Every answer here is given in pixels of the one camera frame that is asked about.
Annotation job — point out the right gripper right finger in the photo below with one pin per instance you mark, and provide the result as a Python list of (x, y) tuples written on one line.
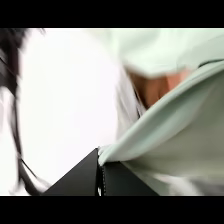
[(126, 181)]

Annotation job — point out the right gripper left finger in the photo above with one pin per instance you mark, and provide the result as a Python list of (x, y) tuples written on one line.
[(80, 180)]

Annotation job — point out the pale green garment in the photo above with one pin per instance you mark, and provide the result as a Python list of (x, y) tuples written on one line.
[(180, 133)]

